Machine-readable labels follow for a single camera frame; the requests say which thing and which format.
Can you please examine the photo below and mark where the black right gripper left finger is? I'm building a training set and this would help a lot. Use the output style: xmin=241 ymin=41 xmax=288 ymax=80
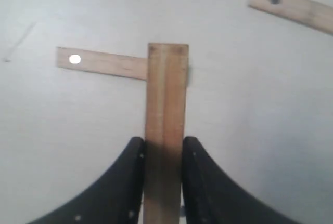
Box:
xmin=34 ymin=137 xmax=145 ymax=223

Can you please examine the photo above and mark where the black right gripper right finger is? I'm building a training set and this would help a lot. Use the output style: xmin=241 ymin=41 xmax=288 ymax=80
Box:
xmin=182 ymin=136 xmax=295 ymax=224

